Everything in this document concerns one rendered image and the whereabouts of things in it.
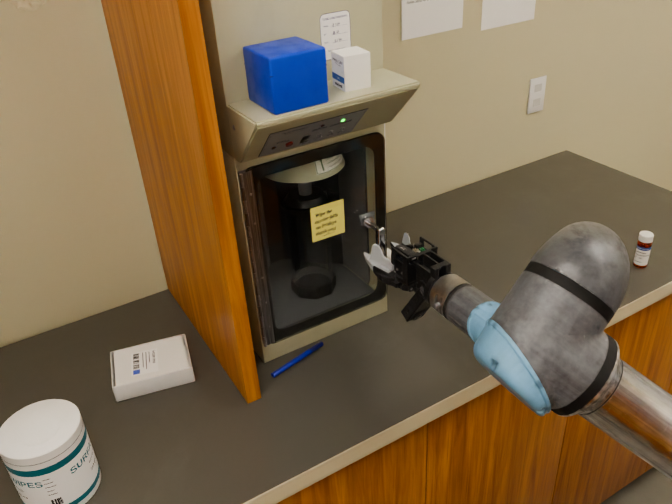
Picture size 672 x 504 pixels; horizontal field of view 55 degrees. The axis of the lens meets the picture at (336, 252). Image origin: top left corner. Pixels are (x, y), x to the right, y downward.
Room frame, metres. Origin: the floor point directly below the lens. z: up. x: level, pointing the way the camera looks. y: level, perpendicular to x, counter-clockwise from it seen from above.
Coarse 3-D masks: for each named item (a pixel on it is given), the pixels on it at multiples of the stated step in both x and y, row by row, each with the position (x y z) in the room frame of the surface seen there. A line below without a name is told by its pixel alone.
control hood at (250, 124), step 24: (384, 72) 1.18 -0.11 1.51; (336, 96) 1.06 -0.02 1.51; (360, 96) 1.05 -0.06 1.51; (384, 96) 1.08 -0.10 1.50; (408, 96) 1.12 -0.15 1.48; (240, 120) 1.01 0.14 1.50; (264, 120) 0.97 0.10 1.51; (288, 120) 0.98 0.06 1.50; (312, 120) 1.02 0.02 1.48; (360, 120) 1.11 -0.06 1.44; (384, 120) 1.17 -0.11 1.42; (240, 144) 1.02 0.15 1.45
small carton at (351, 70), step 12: (348, 48) 1.13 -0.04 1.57; (360, 48) 1.12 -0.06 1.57; (336, 60) 1.10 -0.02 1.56; (348, 60) 1.08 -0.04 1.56; (360, 60) 1.09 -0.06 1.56; (336, 72) 1.10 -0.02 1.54; (348, 72) 1.08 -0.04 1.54; (360, 72) 1.09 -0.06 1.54; (336, 84) 1.11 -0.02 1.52; (348, 84) 1.08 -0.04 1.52; (360, 84) 1.09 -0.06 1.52
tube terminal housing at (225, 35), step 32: (224, 0) 1.07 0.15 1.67; (256, 0) 1.09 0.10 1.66; (288, 0) 1.12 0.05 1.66; (320, 0) 1.15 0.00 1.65; (352, 0) 1.18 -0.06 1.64; (224, 32) 1.06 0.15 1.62; (256, 32) 1.09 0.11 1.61; (288, 32) 1.12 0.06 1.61; (352, 32) 1.18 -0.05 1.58; (224, 64) 1.06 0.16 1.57; (224, 96) 1.06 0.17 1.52; (224, 128) 1.08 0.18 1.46; (224, 160) 1.10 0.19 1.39; (256, 160) 1.07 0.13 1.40; (256, 320) 1.06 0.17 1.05; (352, 320) 1.16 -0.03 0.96; (256, 352) 1.09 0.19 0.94; (288, 352) 1.08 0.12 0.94
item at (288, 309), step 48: (336, 144) 1.14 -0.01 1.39; (384, 144) 1.20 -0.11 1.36; (288, 192) 1.09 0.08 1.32; (336, 192) 1.14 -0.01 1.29; (384, 192) 1.19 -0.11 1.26; (288, 240) 1.08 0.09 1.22; (336, 240) 1.14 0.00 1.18; (288, 288) 1.08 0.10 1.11; (336, 288) 1.13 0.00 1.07; (384, 288) 1.19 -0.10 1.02; (288, 336) 1.07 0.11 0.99
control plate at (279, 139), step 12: (324, 120) 1.04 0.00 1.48; (336, 120) 1.06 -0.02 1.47; (348, 120) 1.09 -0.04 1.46; (276, 132) 1.00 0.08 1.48; (288, 132) 1.01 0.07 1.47; (300, 132) 1.04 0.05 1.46; (312, 132) 1.06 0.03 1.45; (324, 132) 1.08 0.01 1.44; (336, 132) 1.11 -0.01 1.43; (264, 144) 1.01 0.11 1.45; (276, 144) 1.03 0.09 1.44; (300, 144) 1.08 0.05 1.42
